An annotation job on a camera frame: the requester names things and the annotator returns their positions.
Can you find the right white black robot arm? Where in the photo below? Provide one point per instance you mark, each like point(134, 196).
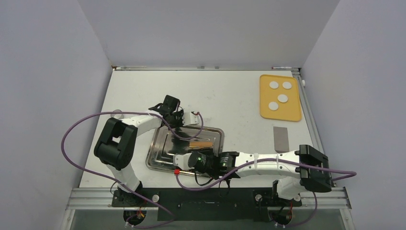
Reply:
point(300, 170)

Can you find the aluminium front rail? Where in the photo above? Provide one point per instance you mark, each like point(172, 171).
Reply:
point(102, 199)

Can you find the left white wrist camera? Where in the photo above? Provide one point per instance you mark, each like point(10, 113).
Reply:
point(191, 118)

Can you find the white dough disc lower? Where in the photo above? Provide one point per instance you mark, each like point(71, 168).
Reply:
point(273, 106)

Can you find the white dough disc upper left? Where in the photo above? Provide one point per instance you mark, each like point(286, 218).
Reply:
point(274, 84)

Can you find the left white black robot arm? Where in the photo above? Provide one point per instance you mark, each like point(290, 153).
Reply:
point(116, 144)

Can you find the aluminium back rail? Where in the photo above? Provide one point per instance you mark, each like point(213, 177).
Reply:
point(231, 68)

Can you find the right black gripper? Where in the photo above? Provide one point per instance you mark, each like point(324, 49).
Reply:
point(208, 152)

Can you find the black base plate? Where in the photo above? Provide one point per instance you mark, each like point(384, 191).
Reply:
point(218, 204)

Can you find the stainless steel tray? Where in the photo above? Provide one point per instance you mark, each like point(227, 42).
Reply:
point(165, 145)

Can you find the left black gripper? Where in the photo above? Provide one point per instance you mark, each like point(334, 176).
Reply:
point(180, 114)

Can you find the white dough disc upper right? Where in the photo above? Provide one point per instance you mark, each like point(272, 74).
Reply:
point(287, 85)

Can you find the white dough disc middle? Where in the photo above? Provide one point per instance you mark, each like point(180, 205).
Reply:
point(283, 98)

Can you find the white dough disc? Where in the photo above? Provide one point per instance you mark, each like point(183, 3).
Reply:
point(283, 98)
point(287, 85)
point(273, 106)
point(274, 84)

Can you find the yellow plastic tray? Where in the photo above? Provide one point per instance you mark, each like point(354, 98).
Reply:
point(290, 111)

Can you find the grey rectangular patch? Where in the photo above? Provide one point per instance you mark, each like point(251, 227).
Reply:
point(281, 139)

